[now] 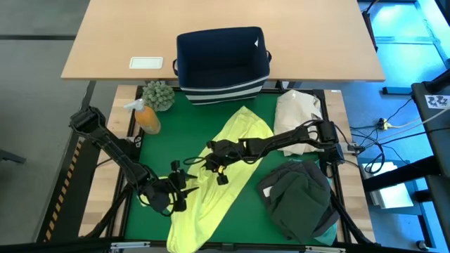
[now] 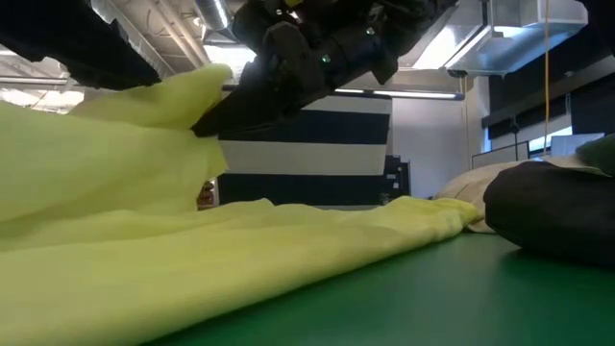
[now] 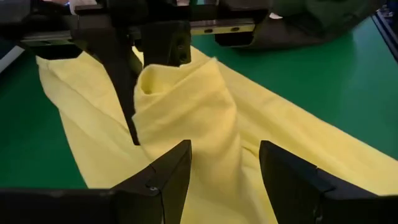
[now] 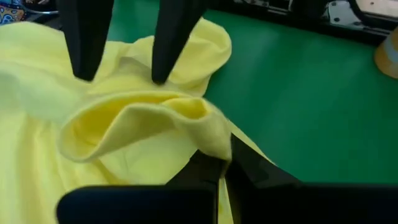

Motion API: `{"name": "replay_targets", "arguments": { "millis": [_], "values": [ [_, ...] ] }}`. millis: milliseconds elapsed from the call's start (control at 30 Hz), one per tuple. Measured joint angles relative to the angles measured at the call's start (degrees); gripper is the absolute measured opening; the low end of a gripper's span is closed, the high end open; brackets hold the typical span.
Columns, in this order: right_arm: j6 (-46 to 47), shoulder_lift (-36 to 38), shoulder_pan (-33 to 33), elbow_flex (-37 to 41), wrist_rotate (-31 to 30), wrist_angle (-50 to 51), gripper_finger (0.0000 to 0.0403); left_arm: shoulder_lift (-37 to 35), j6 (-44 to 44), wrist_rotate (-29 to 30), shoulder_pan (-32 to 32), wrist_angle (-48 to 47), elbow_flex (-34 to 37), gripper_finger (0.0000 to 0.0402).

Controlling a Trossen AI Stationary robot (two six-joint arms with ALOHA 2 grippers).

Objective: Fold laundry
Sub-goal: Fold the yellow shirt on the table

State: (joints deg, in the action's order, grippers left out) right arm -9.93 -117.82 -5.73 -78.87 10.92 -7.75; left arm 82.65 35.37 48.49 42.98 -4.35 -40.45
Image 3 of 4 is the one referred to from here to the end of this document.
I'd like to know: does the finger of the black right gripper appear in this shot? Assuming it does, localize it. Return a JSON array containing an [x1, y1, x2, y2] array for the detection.
[[141, 21, 192, 68], [90, 29, 141, 146]]

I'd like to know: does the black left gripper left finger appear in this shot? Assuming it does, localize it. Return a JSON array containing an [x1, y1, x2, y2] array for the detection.
[[111, 139, 192, 224]]

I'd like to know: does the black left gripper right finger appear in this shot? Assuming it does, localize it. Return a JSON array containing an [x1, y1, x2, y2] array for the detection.
[[259, 140, 379, 224]]

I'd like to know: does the yellow garment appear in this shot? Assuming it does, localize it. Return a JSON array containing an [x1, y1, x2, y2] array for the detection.
[[35, 46, 398, 224]]

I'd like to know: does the dark green garment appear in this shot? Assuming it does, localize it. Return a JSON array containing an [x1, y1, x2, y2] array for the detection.
[[273, 0, 386, 32]]

